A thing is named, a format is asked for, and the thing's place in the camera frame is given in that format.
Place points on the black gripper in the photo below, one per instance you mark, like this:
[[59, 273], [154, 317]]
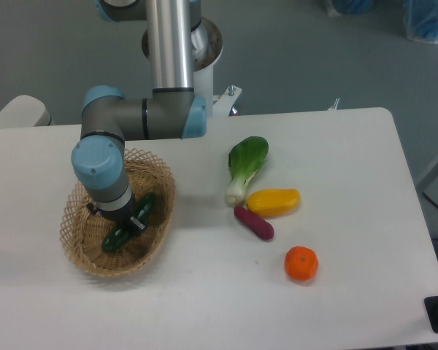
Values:
[[118, 211]]

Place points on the green cucumber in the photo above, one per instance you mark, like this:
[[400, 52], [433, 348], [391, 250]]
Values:
[[121, 234]]

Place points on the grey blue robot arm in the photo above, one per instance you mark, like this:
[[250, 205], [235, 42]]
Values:
[[109, 119]]

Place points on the woven wicker basket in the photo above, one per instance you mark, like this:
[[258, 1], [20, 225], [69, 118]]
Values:
[[82, 233]]

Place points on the purple sweet potato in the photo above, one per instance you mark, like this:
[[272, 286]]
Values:
[[261, 228]]

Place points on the green bok choy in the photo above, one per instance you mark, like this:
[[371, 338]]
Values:
[[244, 161]]

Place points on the yellow mango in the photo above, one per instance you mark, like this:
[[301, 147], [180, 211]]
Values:
[[273, 202]]

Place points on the white chair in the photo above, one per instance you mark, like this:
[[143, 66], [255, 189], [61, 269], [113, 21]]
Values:
[[23, 112]]

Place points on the orange tangerine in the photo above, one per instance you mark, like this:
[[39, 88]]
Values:
[[301, 263]]

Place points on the blue plastic bag left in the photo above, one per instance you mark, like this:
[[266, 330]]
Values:
[[348, 7]]

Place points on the blue plastic bag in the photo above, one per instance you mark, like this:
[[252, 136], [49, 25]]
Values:
[[421, 21], [348, 7]]

